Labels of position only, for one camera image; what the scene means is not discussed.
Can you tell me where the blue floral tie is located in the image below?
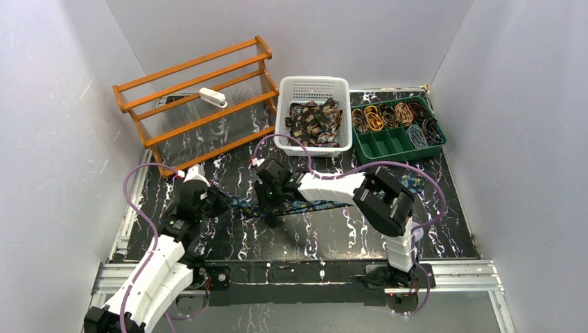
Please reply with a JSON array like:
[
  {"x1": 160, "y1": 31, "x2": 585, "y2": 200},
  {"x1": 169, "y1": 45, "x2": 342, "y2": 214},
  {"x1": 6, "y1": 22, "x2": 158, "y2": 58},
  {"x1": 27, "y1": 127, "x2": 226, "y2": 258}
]
[{"x1": 229, "y1": 173, "x2": 425, "y2": 218}]

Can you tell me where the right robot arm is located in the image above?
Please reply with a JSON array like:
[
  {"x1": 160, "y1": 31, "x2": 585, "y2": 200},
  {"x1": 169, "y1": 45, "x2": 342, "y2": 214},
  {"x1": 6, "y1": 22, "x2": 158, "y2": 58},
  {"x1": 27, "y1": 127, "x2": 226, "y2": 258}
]
[{"x1": 252, "y1": 158, "x2": 414, "y2": 273}]

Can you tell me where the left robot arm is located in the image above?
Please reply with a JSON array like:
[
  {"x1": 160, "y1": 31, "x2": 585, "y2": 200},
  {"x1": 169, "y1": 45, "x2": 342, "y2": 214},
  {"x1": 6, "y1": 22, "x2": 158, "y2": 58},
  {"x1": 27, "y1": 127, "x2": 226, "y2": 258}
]
[{"x1": 83, "y1": 176, "x2": 222, "y2": 332}]

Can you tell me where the clear round tape roll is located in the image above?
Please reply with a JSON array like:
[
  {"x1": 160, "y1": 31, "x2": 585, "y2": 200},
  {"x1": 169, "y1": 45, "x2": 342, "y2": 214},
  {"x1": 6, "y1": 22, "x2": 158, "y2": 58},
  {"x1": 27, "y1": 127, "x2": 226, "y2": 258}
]
[{"x1": 412, "y1": 228, "x2": 424, "y2": 242}]

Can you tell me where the dark brown patterned tie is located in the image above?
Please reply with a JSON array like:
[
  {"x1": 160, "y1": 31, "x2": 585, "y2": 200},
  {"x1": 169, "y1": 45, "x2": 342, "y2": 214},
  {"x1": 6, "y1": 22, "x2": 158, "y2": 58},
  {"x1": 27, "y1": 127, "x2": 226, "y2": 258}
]
[{"x1": 285, "y1": 98, "x2": 343, "y2": 148}]

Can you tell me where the orange wooden rack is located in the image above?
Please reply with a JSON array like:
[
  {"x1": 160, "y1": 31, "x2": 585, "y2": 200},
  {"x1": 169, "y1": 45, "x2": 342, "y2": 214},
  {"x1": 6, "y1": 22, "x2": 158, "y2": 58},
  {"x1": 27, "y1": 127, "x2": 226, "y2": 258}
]
[{"x1": 112, "y1": 35, "x2": 279, "y2": 169}]

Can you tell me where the white plastic basket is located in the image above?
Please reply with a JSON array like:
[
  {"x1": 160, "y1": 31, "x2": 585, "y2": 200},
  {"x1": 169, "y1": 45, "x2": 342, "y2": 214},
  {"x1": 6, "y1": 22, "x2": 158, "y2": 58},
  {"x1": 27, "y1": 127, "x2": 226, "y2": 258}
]
[{"x1": 274, "y1": 76, "x2": 352, "y2": 157}]

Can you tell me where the white stapler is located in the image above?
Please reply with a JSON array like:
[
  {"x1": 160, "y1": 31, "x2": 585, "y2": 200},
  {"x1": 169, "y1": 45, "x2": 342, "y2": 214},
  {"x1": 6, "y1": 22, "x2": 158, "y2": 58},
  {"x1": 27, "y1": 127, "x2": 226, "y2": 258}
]
[{"x1": 198, "y1": 87, "x2": 228, "y2": 109}]

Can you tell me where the rolled multicolour tie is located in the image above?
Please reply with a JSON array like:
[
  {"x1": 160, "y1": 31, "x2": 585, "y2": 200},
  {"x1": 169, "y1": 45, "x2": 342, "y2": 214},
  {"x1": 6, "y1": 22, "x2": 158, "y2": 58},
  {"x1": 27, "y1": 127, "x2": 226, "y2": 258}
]
[{"x1": 351, "y1": 108, "x2": 369, "y2": 133}]

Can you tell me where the rolled yellow tie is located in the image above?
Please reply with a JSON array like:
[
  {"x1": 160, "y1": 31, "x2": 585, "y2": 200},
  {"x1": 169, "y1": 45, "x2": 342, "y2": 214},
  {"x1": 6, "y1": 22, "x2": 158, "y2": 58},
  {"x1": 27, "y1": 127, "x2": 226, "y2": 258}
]
[{"x1": 363, "y1": 105, "x2": 385, "y2": 131}]

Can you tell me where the rolled dark brown tie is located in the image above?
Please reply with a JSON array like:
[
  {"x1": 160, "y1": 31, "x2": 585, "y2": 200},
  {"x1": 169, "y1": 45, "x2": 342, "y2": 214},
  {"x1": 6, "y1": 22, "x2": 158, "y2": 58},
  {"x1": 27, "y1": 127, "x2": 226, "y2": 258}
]
[{"x1": 378, "y1": 104, "x2": 400, "y2": 128}]

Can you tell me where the rolled orange brown tie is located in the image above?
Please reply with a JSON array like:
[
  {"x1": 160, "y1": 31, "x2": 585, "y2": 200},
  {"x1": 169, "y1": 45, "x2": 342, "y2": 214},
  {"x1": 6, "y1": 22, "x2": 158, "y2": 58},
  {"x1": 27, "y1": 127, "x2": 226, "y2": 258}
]
[{"x1": 395, "y1": 103, "x2": 414, "y2": 126}]

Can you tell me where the rolled light blue tie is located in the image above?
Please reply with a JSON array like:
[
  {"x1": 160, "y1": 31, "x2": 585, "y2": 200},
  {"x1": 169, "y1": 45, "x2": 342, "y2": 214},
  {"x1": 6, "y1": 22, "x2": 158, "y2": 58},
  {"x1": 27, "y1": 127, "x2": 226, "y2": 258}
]
[{"x1": 406, "y1": 124, "x2": 429, "y2": 149}]

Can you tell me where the rolled dark red tie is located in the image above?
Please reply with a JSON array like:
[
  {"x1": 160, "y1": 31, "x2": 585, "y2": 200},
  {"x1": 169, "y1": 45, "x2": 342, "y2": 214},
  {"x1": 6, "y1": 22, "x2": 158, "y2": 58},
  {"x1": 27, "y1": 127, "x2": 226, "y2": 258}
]
[{"x1": 408, "y1": 101, "x2": 429, "y2": 123}]

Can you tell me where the rolled dark navy tie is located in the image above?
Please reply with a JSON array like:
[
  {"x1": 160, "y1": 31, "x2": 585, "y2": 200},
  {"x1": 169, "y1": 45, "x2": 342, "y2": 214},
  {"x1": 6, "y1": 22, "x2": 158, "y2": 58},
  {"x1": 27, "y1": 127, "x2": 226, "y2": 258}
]
[{"x1": 422, "y1": 117, "x2": 445, "y2": 146}]

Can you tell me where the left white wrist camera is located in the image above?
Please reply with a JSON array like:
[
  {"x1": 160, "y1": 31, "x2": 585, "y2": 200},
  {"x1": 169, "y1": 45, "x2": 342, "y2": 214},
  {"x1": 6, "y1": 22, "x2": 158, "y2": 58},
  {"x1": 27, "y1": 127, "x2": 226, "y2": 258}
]
[{"x1": 184, "y1": 164, "x2": 208, "y2": 183}]

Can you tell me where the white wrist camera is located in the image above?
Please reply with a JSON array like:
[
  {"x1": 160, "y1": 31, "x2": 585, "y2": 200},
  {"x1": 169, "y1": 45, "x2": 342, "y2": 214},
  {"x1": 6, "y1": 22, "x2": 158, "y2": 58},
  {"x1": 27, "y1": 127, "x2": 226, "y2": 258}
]
[
  {"x1": 184, "y1": 164, "x2": 208, "y2": 183},
  {"x1": 250, "y1": 157, "x2": 265, "y2": 169}
]

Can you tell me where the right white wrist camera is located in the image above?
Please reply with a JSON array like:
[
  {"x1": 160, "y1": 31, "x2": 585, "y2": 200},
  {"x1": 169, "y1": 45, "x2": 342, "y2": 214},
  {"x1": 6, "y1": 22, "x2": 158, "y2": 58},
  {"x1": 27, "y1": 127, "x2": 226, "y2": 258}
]
[{"x1": 250, "y1": 157, "x2": 265, "y2": 169}]

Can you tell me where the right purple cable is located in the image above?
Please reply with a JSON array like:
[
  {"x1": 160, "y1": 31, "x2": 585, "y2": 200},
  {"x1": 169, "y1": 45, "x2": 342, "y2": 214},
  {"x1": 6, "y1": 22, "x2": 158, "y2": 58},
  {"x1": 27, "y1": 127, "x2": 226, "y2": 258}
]
[{"x1": 250, "y1": 133, "x2": 447, "y2": 317}]

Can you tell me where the purple cable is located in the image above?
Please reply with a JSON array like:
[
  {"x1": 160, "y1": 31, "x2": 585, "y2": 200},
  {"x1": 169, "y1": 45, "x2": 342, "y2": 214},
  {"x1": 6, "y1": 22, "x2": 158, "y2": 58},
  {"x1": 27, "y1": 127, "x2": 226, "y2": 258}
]
[
  {"x1": 250, "y1": 133, "x2": 447, "y2": 317},
  {"x1": 119, "y1": 162, "x2": 207, "y2": 333}
]

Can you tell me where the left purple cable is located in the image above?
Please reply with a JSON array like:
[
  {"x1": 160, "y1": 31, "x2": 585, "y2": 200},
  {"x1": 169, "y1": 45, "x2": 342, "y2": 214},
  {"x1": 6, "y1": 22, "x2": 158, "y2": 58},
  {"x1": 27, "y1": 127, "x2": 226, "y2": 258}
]
[{"x1": 119, "y1": 162, "x2": 207, "y2": 333}]

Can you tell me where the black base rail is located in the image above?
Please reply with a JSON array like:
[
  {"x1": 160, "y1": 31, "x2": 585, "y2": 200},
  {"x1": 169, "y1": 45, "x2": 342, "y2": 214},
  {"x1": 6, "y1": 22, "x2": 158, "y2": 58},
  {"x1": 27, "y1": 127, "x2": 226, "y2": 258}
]
[{"x1": 180, "y1": 259, "x2": 437, "y2": 312}]

